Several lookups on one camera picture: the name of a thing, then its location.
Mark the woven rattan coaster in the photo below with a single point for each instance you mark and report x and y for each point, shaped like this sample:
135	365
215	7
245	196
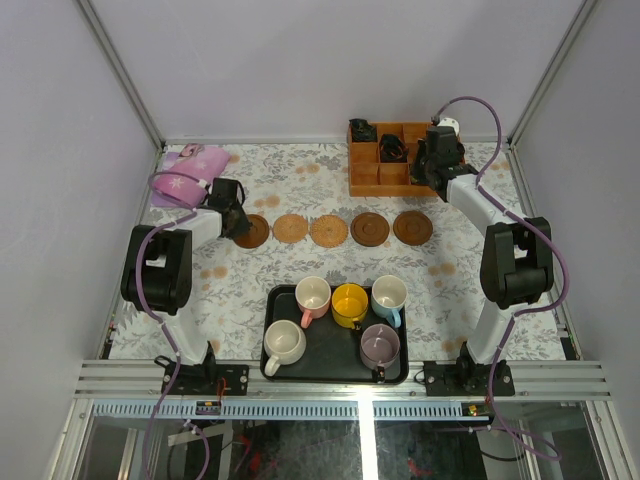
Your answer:
329	231
290	228

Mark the light blue ceramic cup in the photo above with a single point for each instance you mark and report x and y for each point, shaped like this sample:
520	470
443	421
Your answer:
388	297

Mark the rolled dark sock top-left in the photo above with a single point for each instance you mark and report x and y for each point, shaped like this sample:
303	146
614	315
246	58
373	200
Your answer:
362	131

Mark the cream white ceramic cup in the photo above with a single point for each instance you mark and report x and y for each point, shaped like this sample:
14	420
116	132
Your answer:
284	343

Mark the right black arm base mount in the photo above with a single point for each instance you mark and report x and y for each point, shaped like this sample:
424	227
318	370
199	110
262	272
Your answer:
465	377

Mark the rolled dark sock with orange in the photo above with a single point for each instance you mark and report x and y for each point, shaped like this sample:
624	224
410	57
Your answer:
392	149

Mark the dark brown wooden coaster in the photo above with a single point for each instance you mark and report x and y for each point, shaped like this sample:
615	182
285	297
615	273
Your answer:
369	229

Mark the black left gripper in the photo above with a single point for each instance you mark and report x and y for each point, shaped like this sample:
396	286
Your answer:
239	222

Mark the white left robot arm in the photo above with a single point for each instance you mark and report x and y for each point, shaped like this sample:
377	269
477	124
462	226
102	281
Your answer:
157	275

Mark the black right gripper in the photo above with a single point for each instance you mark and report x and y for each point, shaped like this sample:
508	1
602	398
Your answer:
416	172

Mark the purple ceramic cup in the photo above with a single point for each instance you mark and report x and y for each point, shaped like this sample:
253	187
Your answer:
379	348

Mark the orange wooden divider box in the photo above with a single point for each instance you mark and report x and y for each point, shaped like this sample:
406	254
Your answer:
368	177

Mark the pink ceramic cup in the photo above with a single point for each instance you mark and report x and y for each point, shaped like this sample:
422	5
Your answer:
313	296

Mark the aluminium front rail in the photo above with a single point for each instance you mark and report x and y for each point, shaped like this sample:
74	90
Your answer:
547	381

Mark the pink folded cloth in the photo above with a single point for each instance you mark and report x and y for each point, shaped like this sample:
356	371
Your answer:
187	167

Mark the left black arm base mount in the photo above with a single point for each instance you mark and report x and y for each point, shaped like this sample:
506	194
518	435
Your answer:
209	378

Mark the blue slotted cable duct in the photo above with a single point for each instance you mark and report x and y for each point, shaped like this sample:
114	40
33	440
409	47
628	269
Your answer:
334	410

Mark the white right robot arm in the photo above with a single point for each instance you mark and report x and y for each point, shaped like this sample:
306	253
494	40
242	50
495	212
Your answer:
517	260

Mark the yellow ceramic cup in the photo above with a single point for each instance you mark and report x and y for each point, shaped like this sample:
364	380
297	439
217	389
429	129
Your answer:
349	305

